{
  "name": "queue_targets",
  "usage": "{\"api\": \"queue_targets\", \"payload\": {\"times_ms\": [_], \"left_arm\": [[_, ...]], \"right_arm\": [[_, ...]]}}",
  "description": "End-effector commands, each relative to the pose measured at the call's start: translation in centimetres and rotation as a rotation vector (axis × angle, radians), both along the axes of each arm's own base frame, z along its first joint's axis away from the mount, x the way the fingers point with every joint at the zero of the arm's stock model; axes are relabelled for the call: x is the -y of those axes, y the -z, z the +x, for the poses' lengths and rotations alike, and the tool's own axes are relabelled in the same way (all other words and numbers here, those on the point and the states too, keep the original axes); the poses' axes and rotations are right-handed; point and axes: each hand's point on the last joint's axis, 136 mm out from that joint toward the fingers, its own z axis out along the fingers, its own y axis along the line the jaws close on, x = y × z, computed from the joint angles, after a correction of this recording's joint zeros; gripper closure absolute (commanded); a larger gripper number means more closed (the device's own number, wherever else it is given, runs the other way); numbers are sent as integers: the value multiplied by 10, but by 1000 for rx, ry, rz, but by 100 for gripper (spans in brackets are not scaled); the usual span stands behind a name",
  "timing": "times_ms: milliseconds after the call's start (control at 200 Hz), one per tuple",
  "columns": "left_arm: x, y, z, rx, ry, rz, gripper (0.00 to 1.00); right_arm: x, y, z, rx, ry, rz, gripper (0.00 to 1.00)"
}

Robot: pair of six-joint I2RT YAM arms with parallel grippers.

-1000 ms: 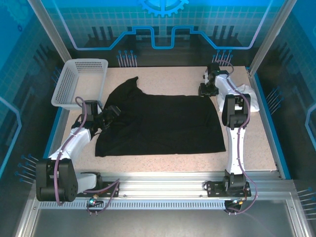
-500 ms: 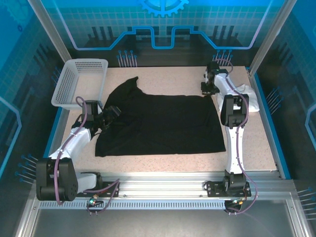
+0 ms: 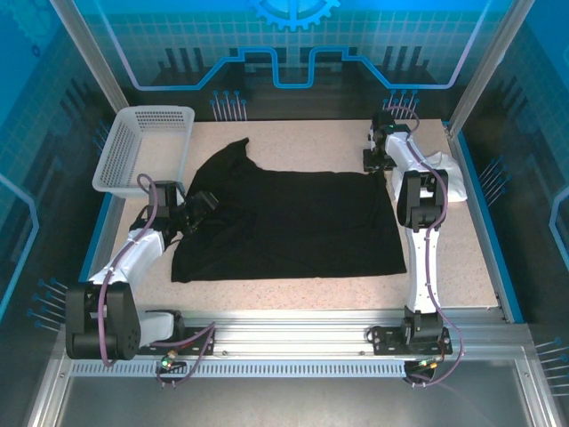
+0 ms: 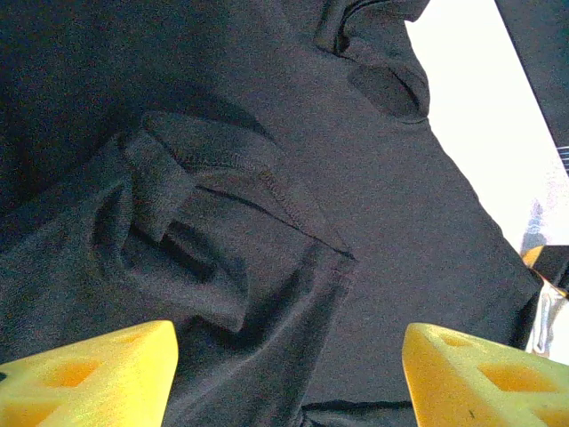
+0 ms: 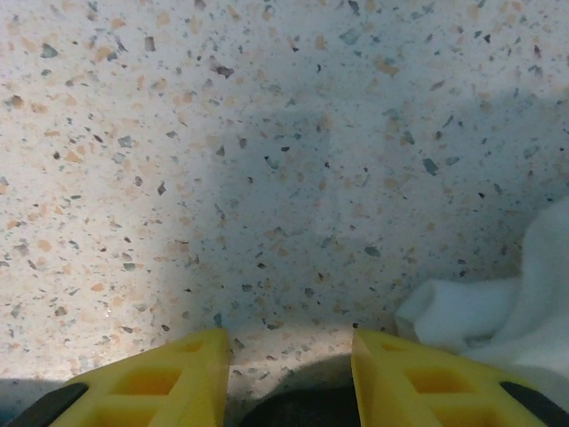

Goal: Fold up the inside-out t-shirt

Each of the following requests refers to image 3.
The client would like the black floral print t-shirt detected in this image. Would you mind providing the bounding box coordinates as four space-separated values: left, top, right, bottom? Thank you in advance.
171 137 408 284

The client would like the white perforated plastic basket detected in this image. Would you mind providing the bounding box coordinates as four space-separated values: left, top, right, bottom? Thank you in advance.
92 105 196 198

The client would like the blue table edge strip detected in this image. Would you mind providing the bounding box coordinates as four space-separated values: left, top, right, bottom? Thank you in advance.
453 131 526 324
66 193 117 324

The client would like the crumpled white cloth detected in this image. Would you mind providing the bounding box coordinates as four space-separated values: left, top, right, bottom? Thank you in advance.
389 149 468 204

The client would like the grey metal sheet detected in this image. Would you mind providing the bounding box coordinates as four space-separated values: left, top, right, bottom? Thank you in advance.
57 375 534 427

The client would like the aluminium frame post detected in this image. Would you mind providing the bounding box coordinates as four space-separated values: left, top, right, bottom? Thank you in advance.
48 0 131 124
446 0 537 137

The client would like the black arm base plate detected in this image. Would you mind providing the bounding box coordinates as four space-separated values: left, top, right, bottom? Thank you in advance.
371 324 454 357
135 326 217 357

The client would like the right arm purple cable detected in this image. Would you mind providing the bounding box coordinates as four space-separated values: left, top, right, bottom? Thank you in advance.
382 105 466 357

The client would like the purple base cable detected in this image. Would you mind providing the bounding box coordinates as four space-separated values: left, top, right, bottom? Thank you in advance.
140 331 218 389
406 331 466 388

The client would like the cable connector with LED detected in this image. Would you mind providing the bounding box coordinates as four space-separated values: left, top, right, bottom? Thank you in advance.
155 353 188 375
404 355 441 377

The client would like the aluminium mounting rail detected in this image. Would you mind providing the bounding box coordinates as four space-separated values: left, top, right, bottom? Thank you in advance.
57 309 533 362

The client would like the slotted grey cable duct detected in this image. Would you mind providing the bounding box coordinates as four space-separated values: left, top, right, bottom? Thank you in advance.
68 359 413 379

